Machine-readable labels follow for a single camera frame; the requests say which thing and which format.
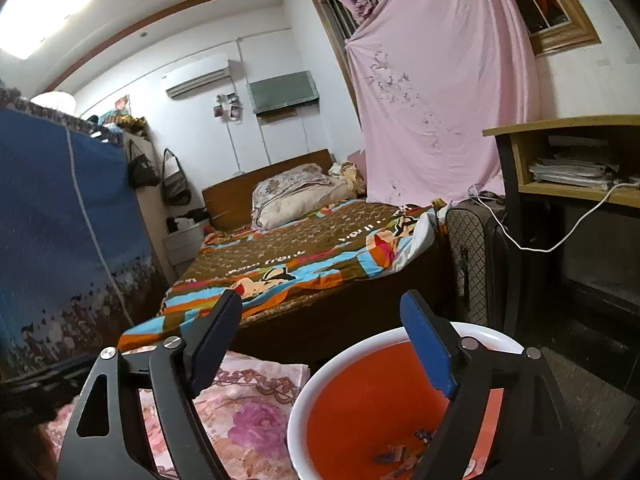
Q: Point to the grey tote bag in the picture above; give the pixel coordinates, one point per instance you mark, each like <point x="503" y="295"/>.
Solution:
<point x="176" y="185"/>

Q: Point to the black quilted suitcase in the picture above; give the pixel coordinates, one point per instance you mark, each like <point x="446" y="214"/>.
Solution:
<point x="475" y="270"/>

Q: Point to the white air conditioner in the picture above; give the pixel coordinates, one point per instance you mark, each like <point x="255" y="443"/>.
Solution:
<point x="197" y="77"/>

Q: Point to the pink hanging sheet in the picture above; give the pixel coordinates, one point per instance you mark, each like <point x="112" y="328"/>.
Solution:
<point x="440" y="100"/>

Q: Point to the bed with colourful blanket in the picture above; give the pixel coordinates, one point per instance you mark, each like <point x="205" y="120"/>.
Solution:
<point x="300" y="255"/>
<point x="225" y="200"/>

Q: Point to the ceiling light panel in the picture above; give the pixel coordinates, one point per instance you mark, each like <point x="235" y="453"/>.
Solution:
<point x="40" y="5"/>

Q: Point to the covered wall television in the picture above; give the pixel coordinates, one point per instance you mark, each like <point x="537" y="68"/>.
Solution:
<point x="282" y="94"/>

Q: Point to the wooden side shelf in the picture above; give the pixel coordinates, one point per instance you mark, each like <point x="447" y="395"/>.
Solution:
<point x="560" y="127"/>

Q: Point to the white nightstand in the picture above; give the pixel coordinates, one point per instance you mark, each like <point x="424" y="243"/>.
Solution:
<point x="185" y="245"/>

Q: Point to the beige tall cabinet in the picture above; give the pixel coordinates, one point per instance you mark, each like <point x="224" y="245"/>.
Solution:
<point x="150" y="220"/>

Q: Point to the cream folded quilt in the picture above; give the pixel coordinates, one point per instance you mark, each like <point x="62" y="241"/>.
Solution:
<point x="300" y="210"/>

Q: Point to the wall socket cluster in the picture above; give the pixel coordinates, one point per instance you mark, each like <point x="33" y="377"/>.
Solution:
<point x="229" y="109"/>

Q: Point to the floral pillow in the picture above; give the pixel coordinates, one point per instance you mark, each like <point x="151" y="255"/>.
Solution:
<point x="285" y="187"/>

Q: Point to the barred window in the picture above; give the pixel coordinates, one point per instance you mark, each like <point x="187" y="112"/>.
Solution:
<point x="565" y="35"/>

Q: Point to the pink cushion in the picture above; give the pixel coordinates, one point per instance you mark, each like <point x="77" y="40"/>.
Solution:
<point x="357" y="159"/>

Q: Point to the red basin with white rim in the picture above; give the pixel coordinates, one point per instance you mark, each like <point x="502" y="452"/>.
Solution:
<point x="360" y="400"/>

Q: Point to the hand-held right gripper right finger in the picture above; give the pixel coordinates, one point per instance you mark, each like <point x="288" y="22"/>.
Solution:
<point x="427" y="345"/>

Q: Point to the wall poster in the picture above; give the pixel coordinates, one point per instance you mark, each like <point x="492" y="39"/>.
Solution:
<point x="121" y="105"/>

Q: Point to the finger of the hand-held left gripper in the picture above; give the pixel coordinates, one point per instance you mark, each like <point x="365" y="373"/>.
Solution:
<point x="45" y="372"/>

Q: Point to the white round lampshade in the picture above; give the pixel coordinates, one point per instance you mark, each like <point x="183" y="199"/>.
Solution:
<point x="52" y="104"/>

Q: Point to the stack of papers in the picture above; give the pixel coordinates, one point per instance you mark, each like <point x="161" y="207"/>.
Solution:
<point x="570" y="167"/>

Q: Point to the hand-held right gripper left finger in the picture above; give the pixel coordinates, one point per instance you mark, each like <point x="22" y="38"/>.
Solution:
<point x="217" y="340"/>

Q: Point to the blue printed wardrobe cover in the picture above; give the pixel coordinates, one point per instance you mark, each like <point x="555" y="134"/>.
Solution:
<point x="50" y="235"/>

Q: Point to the black handbag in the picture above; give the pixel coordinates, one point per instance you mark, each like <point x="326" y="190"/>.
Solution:
<point x="144" y="170"/>

